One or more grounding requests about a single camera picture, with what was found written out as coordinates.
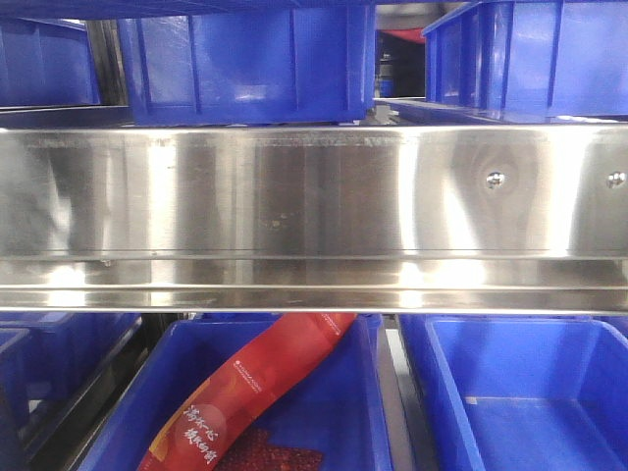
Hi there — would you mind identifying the large blue plastic bin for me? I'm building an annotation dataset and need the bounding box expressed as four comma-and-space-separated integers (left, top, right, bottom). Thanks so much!
117, 5, 376, 127

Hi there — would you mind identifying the blue bin with snack bag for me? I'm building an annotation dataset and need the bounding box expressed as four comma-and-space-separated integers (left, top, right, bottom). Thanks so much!
79, 313, 393, 470

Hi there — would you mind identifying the empty blue bin lower right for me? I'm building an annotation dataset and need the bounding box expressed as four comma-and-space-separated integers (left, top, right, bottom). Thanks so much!
399, 315, 627, 470

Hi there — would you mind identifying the blue bin upper right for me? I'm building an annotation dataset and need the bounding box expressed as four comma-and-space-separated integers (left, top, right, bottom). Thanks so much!
423, 1, 627, 117

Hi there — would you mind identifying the blue bin lower left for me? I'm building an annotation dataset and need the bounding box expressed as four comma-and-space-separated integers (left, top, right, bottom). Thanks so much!
1, 312, 141, 443

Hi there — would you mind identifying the blue bin upper left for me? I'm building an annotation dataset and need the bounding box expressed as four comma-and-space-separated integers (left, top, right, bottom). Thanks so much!
1, 18, 100, 107

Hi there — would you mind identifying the stainless steel shelf rack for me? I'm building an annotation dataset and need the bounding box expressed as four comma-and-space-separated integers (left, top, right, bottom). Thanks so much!
1, 100, 627, 314

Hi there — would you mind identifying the red snack bag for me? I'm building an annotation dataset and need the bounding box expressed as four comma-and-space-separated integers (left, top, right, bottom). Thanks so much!
138, 312, 357, 470

